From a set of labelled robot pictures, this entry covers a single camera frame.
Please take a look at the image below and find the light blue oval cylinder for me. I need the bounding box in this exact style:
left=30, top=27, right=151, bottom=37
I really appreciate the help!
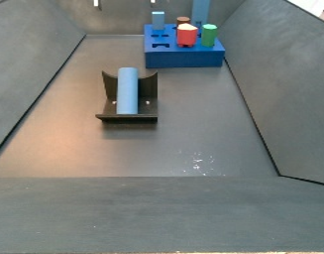
left=117, top=67, right=138, bottom=114

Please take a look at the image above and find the black curved cradle fixture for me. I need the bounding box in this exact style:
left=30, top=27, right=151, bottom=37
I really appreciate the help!
left=95, top=72, right=158, bottom=124

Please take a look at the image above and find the small blue rectangular peg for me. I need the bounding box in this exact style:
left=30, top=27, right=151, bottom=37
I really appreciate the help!
left=153, top=11, right=165, bottom=30

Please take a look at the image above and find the brown round peg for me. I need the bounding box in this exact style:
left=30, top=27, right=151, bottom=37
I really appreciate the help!
left=177, top=16, right=191, bottom=26

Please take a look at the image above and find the tall blue rectangular peg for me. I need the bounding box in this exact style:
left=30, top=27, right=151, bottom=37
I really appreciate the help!
left=191, top=0, right=211, bottom=27

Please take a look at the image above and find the red rounded peg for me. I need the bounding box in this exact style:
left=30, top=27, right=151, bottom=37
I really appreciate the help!
left=177, top=23, right=198, bottom=47

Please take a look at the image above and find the green hexagonal peg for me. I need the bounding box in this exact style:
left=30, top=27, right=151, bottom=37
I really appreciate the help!
left=202, top=24, right=218, bottom=47

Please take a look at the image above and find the blue shape sorter block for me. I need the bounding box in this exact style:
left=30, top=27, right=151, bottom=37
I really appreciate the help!
left=145, top=24, right=226, bottom=68

